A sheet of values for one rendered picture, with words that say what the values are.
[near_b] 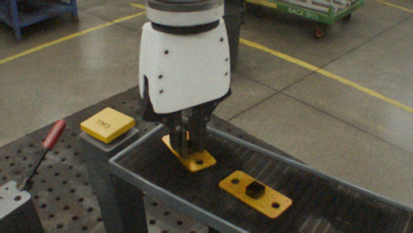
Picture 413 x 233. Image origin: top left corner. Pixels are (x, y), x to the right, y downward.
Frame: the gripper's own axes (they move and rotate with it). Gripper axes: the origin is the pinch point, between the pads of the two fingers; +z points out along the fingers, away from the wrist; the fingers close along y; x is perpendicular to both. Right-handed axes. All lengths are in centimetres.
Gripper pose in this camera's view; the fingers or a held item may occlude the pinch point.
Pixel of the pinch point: (187, 135)
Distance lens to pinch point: 52.5
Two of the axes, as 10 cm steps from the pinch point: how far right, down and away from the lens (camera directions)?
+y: -8.6, 2.7, -4.3
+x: 5.1, 4.6, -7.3
